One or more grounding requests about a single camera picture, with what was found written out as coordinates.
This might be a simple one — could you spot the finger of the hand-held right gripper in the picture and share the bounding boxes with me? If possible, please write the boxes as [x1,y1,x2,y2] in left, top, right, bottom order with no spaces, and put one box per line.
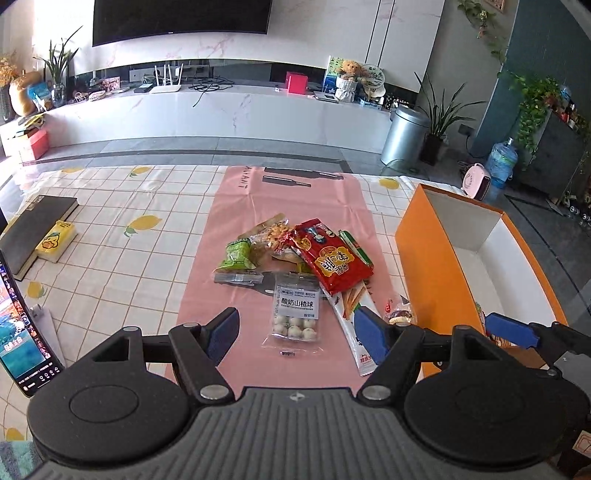
[485,312,591,380]

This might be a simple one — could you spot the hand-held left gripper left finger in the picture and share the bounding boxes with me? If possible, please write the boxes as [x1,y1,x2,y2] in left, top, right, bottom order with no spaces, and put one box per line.
[85,307,241,403]

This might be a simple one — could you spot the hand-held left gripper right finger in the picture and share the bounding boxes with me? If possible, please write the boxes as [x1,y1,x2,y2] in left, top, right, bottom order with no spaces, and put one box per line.
[353,306,509,404]

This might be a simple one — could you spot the white stick snack packet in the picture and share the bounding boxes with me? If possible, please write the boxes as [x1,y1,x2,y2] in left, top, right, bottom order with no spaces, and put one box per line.
[321,230,400,377]

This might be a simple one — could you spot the silver striped snack packet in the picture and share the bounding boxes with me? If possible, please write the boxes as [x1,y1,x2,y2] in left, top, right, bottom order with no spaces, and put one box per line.
[213,271,264,288]

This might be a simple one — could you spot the clear packet of white balls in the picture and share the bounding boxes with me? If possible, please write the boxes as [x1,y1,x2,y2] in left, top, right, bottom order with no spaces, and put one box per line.
[261,272,322,352]

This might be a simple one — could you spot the green snack packet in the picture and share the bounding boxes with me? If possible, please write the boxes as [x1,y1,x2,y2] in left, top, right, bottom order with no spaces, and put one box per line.
[224,239,257,274]

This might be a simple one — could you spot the orange cardboard box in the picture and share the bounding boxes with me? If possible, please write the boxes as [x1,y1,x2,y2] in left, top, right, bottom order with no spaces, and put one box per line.
[394,184,569,378]

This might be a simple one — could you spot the clear peanut snack packet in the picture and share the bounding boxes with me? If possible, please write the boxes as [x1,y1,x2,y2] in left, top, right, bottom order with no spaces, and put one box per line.
[238,213,301,261]

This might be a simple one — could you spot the small round candy packet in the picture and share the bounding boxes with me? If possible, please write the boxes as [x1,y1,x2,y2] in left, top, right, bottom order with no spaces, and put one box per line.
[383,296,413,325]

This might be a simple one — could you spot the pink mat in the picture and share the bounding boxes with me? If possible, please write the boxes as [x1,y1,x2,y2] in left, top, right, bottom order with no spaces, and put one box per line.
[175,166,403,394]

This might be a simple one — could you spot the pink heater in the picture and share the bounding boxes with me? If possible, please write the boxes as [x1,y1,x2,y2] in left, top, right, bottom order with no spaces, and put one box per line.
[462,161,496,200]

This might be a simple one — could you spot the blue water bottle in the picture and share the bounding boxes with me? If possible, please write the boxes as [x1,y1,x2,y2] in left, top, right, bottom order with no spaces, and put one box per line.
[483,137,519,189]

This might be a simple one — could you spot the dark cabinet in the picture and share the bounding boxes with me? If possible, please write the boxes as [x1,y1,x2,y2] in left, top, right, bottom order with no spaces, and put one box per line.
[521,107,591,206]

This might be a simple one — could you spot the yellow tissue packet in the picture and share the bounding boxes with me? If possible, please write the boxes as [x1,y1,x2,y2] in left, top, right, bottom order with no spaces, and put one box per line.
[35,220,78,263]

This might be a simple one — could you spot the smartphone with lit screen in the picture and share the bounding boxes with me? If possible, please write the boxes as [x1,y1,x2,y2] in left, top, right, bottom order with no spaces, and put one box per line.
[0,249,64,398]

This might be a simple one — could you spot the silver trash can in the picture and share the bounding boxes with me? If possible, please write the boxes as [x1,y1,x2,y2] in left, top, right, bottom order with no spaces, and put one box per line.
[380,104,431,167]

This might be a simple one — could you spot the potted plant in black pot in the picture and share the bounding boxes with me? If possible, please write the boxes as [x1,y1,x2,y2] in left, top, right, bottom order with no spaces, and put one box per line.
[412,71,477,166]

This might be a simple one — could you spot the black book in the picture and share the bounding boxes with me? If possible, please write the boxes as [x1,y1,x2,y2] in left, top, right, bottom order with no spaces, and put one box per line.
[0,195,79,281]

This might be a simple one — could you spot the white marble tv console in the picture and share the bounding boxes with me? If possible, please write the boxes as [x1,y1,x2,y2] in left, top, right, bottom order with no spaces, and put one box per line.
[44,85,406,154]

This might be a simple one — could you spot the leafy vine plant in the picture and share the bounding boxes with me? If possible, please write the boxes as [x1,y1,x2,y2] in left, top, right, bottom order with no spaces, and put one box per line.
[498,71,563,154]

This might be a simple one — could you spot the teal patterned cloth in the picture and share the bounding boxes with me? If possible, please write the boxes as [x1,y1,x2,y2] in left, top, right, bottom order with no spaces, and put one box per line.
[0,440,40,480]

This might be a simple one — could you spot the white router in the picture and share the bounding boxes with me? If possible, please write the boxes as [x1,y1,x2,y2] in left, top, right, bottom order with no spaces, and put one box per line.
[148,62,186,94]

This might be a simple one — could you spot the red box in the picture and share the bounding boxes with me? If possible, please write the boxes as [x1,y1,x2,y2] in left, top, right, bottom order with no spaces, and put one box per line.
[285,71,310,95]

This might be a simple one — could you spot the round paper fan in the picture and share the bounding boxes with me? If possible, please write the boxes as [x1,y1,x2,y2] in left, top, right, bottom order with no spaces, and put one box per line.
[359,65,385,92]

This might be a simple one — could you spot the pink storage box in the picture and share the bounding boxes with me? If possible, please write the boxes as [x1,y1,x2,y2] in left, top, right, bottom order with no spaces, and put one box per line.
[15,128,49,162]

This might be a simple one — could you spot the plant in glass vase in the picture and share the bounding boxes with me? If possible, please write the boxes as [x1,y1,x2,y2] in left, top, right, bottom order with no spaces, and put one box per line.
[33,25,83,110]

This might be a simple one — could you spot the hanging green vine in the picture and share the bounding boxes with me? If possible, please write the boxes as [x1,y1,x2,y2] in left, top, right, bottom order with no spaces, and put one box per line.
[456,0,509,65]

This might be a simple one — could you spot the yellow plush toy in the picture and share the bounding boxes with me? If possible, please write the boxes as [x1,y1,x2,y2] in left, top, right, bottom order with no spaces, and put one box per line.
[8,71,48,117]

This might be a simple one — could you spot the black television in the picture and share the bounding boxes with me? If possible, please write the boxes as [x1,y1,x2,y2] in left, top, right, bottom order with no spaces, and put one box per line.
[92,0,273,47]

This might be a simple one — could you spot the dried yellow flowers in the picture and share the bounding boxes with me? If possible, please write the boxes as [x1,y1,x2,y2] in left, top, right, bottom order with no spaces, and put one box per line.
[0,50,22,89]

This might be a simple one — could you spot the black cables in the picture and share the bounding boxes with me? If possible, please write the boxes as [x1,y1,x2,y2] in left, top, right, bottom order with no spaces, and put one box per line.
[188,75,234,94]

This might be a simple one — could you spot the white wall cabinet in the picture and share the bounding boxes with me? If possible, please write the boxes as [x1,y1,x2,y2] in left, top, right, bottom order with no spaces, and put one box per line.
[364,0,447,92]

